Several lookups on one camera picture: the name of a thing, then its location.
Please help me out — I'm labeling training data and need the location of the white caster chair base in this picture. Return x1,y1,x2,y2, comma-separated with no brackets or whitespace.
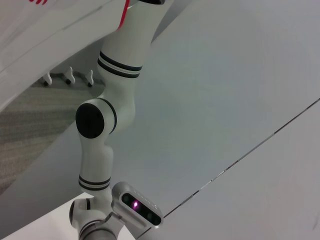
41,65,95,88

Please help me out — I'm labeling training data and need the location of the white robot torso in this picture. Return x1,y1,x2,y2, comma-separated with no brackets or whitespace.
0,0,131,74

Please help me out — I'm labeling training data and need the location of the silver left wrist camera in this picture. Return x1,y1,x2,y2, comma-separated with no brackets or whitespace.
110,181,165,230

